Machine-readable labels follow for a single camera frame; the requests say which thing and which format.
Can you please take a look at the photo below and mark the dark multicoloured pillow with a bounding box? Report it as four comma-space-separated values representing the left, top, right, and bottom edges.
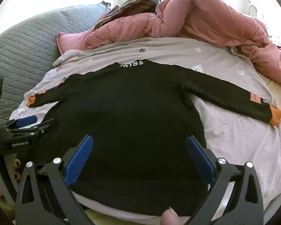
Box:
95, 0, 162, 30

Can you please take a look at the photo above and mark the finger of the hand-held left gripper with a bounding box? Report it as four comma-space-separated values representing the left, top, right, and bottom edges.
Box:
8, 119, 55, 137
5, 115, 38, 132

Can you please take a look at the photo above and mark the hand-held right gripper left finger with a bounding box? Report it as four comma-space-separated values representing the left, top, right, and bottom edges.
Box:
15, 135, 94, 225

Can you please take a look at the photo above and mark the pink duvet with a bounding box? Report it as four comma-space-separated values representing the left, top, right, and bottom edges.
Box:
82, 0, 281, 89

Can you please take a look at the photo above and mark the grey quilted headboard cushion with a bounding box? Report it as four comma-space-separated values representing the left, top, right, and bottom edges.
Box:
0, 16, 66, 113

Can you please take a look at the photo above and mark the person's right hand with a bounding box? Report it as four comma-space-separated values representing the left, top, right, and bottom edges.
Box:
160, 207, 186, 225

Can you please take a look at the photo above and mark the grey quilted pillow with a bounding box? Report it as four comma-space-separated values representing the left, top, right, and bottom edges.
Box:
58, 1, 111, 32

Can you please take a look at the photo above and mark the floral print bed sheet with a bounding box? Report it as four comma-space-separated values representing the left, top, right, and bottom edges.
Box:
9, 37, 281, 221

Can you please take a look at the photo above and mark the pink frilled pillow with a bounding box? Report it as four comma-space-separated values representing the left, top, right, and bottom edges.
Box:
57, 31, 94, 53

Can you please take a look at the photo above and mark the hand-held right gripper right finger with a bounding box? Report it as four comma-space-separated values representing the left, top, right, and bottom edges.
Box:
186, 135, 265, 225

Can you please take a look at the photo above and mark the black printed t-shirt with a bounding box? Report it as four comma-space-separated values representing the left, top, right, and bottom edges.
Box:
28, 60, 281, 217

